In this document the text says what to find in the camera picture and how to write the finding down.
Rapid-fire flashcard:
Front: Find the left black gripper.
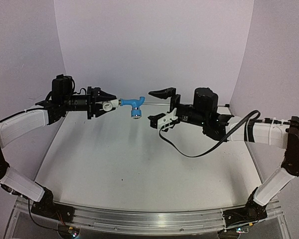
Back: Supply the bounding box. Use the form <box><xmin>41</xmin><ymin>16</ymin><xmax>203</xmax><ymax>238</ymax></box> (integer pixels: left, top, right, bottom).
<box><xmin>61</xmin><ymin>84</ymin><xmax>116</xmax><ymax>118</ymax></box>

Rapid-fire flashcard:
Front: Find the left black base cable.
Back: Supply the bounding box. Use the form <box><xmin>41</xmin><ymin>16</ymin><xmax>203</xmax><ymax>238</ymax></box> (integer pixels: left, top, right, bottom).
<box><xmin>28</xmin><ymin>196</ymin><xmax>65</xmax><ymax>230</ymax></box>

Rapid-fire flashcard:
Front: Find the white plastic pipe fitting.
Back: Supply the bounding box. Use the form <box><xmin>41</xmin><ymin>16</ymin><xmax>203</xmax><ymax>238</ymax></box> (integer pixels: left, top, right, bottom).
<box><xmin>102</xmin><ymin>99</ymin><xmax>120</xmax><ymax>110</ymax></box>

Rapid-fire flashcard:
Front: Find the left circuit board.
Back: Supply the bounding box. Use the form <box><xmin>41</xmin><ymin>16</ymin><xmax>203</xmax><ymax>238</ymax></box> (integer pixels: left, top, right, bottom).
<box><xmin>57</xmin><ymin>225</ymin><xmax>80</xmax><ymax>239</ymax></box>

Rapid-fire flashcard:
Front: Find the black camera cable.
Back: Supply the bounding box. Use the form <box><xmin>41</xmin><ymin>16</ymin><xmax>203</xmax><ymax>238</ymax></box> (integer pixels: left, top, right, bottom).
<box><xmin>158</xmin><ymin>110</ymin><xmax>261</xmax><ymax>158</ymax></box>
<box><xmin>72</xmin><ymin>86</ymin><xmax>88</xmax><ymax>96</ymax></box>

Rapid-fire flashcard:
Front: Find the right circuit board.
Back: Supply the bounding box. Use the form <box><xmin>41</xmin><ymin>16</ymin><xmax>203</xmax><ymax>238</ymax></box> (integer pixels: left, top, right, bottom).
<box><xmin>232</xmin><ymin>226</ymin><xmax>249</xmax><ymax>234</ymax></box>

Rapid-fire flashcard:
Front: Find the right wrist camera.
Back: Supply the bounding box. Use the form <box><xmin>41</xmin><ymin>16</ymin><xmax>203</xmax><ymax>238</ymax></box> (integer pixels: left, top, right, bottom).
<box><xmin>148</xmin><ymin>108</ymin><xmax>179</xmax><ymax>131</ymax></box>

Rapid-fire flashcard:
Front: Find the circuit board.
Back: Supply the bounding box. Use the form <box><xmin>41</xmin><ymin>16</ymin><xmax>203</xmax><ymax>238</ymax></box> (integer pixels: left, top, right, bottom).
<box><xmin>57</xmin><ymin>225</ymin><xmax>80</xmax><ymax>239</ymax></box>
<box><xmin>232</xmin><ymin>226</ymin><xmax>249</xmax><ymax>234</ymax></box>

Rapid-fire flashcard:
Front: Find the left black camera cable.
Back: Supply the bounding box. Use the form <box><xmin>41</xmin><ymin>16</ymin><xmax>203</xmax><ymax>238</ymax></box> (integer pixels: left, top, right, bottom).
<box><xmin>72</xmin><ymin>86</ymin><xmax>88</xmax><ymax>96</ymax></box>

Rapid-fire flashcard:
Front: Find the blue water faucet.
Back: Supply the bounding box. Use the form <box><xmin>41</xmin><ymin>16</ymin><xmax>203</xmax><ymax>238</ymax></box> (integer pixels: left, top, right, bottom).
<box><xmin>119</xmin><ymin>97</ymin><xmax>145</xmax><ymax>120</ymax></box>

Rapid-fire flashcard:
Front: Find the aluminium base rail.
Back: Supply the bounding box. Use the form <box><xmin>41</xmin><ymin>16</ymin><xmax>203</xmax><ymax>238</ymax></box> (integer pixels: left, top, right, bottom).
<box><xmin>5</xmin><ymin>197</ymin><xmax>288</xmax><ymax>237</ymax></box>

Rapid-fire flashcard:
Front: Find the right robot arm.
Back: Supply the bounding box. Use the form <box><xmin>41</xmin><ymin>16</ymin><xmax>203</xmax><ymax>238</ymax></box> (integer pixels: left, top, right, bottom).
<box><xmin>148</xmin><ymin>88</ymin><xmax>299</xmax><ymax>227</ymax></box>

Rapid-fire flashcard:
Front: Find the right black camera cable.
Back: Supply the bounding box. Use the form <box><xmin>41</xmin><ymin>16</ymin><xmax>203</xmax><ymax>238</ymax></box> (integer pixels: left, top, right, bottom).
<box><xmin>158</xmin><ymin>110</ymin><xmax>261</xmax><ymax>158</ymax></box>

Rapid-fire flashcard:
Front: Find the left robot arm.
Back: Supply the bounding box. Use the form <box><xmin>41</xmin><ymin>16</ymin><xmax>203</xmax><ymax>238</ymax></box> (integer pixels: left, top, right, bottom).
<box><xmin>0</xmin><ymin>75</ymin><xmax>120</xmax><ymax>218</ymax></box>

